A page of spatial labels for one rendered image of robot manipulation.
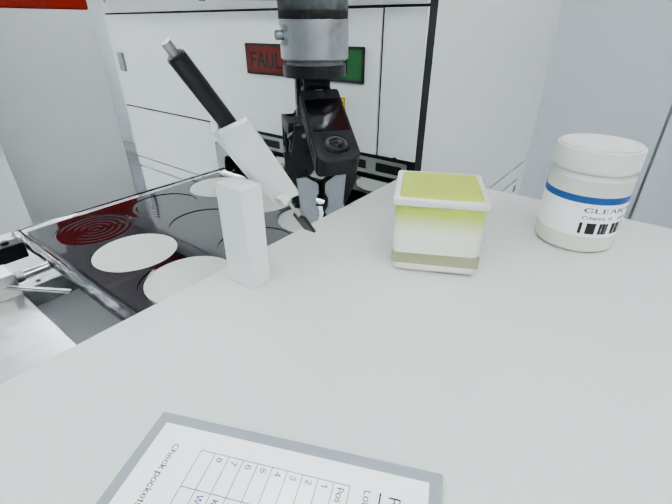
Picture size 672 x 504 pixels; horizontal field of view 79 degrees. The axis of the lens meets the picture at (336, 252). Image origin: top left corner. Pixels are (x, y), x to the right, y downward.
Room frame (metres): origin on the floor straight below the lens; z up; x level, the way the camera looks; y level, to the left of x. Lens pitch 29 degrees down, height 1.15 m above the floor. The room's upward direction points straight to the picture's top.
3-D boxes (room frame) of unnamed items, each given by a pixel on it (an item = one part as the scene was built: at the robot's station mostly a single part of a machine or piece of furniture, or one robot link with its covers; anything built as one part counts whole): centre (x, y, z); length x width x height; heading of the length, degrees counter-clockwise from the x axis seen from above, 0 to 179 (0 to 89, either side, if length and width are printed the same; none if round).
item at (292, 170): (0.48, 0.04, 0.99); 0.05 x 0.02 x 0.09; 105
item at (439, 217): (0.33, -0.09, 1.00); 0.07 x 0.07 x 0.07; 79
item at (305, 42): (0.50, 0.03, 1.13); 0.08 x 0.08 x 0.05
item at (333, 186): (0.51, 0.01, 0.95); 0.06 x 0.03 x 0.09; 15
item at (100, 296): (0.39, 0.30, 0.90); 0.38 x 0.01 x 0.01; 52
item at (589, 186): (0.36, -0.24, 1.01); 0.07 x 0.07 x 0.10
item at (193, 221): (0.54, 0.19, 0.90); 0.34 x 0.34 x 0.01; 52
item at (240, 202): (0.30, 0.06, 1.03); 0.06 x 0.04 x 0.13; 142
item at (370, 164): (0.72, 0.07, 0.96); 0.44 x 0.01 x 0.02; 52
